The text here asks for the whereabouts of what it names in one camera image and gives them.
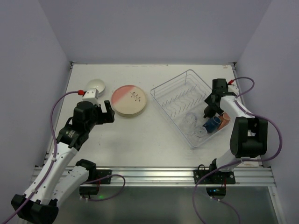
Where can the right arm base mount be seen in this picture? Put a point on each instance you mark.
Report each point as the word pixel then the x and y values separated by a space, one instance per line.
pixel 222 179

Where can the black mug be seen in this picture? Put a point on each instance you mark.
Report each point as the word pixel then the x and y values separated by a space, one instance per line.
pixel 208 112

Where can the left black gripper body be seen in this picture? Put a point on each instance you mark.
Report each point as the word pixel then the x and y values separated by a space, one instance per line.
pixel 102 116

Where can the cream plate green patch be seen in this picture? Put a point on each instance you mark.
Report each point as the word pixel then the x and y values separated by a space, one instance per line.
pixel 134 113

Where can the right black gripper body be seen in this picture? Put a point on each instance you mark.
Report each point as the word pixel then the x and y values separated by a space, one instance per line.
pixel 212 100

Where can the white wire dish rack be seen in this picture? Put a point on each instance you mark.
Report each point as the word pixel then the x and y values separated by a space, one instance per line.
pixel 188 82

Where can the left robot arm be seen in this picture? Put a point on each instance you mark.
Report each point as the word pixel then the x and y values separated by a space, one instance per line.
pixel 39 204

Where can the clear glass near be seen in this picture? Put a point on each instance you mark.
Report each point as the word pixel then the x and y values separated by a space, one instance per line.
pixel 200 132

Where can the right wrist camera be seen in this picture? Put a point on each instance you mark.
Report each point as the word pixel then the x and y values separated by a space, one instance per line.
pixel 233 88

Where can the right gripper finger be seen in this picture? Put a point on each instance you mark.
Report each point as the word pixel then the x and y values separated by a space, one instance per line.
pixel 213 106
pixel 217 112

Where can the cream plate orange patch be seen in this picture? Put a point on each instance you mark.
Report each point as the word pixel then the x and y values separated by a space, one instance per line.
pixel 128 99

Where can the aluminium mounting rail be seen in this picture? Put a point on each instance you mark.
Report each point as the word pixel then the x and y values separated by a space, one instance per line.
pixel 183 177

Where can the cream plate yellow patch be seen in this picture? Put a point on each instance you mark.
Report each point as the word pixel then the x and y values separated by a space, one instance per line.
pixel 130 114

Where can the blue mug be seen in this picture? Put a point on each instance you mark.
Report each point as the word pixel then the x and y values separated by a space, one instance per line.
pixel 212 124

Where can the clear glass far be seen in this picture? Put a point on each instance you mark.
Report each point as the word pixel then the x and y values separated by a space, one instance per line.
pixel 190 119

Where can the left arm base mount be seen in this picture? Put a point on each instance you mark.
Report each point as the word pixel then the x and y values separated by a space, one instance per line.
pixel 95 188

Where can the white ceramic bowl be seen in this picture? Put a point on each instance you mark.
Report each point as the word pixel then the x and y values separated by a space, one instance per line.
pixel 97 84

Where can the pink mug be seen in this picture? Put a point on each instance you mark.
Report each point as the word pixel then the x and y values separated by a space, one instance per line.
pixel 225 119

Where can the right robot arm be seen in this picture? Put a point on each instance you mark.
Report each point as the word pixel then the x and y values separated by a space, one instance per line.
pixel 249 134

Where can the clear glass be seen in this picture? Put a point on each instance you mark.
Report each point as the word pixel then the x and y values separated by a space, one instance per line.
pixel 200 132
pixel 190 119

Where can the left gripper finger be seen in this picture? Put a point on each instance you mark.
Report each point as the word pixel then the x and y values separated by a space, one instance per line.
pixel 110 112
pixel 99 110

